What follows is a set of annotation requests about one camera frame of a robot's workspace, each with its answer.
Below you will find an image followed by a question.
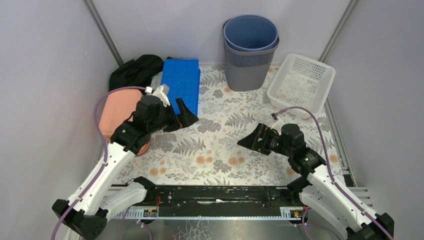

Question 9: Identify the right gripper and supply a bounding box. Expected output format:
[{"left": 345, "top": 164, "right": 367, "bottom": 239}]
[{"left": 237, "top": 123, "right": 293, "bottom": 158}]

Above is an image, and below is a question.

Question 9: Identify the blue divided plastic tray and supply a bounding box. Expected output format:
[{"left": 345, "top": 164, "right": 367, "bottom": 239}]
[{"left": 160, "top": 59, "right": 201, "bottom": 116}]

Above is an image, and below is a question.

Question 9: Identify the pink plastic basket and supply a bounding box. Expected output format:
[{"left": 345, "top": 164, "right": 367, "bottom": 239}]
[{"left": 98, "top": 89, "right": 143, "bottom": 143}]

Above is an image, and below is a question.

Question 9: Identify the white plastic basket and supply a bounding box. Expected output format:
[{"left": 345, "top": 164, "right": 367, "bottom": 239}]
[{"left": 267, "top": 53, "right": 336, "bottom": 116}]

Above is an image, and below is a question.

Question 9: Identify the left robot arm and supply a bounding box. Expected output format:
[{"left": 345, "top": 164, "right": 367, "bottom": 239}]
[{"left": 52, "top": 94, "right": 199, "bottom": 240}]

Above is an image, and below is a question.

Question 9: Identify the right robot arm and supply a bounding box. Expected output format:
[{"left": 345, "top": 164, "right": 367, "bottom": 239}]
[{"left": 237, "top": 123, "right": 394, "bottom": 240}]

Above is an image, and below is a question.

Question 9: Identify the floral table mat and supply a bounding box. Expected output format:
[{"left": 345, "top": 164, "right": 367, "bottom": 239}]
[{"left": 99, "top": 65, "right": 347, "bottom": 187}]

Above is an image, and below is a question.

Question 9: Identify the black cloth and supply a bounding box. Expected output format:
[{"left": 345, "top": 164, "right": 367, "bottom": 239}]
[{"left": 108, "top": 54, "right": 164, "bottom": 91}]

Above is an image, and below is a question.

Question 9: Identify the grey waste bin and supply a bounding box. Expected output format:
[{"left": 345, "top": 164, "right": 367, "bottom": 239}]
[{"left": 223, "top": 35, "right": 280, "bottom": 92}]

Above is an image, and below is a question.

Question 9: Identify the blue inner bucket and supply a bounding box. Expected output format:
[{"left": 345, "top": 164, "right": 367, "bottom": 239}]
[{"left": 223, "top": 14, "right": 279, "bottom": 52}]

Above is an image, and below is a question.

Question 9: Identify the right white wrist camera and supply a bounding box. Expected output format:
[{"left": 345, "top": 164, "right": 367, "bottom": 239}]
[{"left": 270, "top": 113, "right": 285, "bottom": 134}]

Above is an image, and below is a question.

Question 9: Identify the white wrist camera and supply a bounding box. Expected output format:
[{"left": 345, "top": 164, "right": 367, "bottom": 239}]
[
  {"left": 270, "top": 113, "right": 285, "bottom": 134},
  {"left": 145, "top": 84, "right": 171, "bottom": 107}
]

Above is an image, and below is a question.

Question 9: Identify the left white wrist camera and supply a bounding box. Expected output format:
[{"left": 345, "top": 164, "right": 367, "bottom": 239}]
[{"left": 145, "top": 84, "right": 171, "bottom": 107}]

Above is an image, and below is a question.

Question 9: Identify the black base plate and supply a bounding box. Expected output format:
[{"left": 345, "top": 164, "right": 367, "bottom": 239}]
[{"left": 135, "top": 185, "right": 304, "bottom": 219}]

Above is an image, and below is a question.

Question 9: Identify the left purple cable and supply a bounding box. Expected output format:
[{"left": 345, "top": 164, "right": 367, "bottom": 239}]
[{"left": 50, "top": 86, "right": 148, "bottom": 240}]

